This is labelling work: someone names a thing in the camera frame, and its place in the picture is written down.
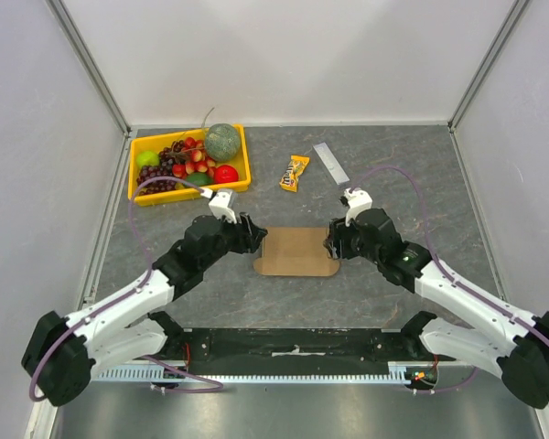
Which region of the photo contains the cardboard box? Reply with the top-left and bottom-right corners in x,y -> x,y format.
253,227 -> 340,277

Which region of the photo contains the yellow candy bag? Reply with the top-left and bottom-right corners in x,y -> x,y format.
279,155 -> 310,192

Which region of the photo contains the white tape strip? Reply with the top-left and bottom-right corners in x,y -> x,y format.
271,345 -> 327,358

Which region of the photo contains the green apple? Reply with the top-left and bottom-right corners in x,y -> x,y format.
135,151 -> 160,169

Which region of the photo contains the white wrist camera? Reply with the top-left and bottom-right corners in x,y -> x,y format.
340,187 -> 372,227
200,188 -> 237,224

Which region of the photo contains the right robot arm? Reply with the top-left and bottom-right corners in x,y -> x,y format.
324,209 -> 549,409

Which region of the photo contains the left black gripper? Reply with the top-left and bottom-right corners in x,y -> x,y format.
200,211 -> 268,270

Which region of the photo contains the dark purple grape bunch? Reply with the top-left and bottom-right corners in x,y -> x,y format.
136,165 -> 177,196

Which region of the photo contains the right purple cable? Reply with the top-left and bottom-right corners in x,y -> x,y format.
347,165 -> 549,399

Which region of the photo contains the red cherry bunch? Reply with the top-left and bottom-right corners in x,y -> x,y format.
158,137 -> 216,179

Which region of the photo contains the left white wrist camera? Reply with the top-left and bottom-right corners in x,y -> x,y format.
200,188 -> 237,224

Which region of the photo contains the green netted melon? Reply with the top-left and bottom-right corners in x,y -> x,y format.
205,123 -> 242,162

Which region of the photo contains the red tomato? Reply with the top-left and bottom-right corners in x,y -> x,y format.
213,165 -> 239,184

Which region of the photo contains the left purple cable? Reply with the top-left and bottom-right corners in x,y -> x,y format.
28,176 -> 225,402

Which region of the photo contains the clear plastic stick box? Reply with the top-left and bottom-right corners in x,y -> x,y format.
313,143 -> 350,186

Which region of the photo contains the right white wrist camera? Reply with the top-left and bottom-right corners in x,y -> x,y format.
340,187 -> 372,227

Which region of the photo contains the purple cable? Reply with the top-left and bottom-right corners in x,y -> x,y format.
347,165 -> 549,399
28,176 -> 225,402

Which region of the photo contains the grey slotted cable duct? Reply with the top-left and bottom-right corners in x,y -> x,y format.
93,362 -> 414,385

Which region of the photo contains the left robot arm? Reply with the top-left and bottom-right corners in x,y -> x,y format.
21,213 -> 268,407

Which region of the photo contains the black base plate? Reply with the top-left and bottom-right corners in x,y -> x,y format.
153,328 -> 434,377

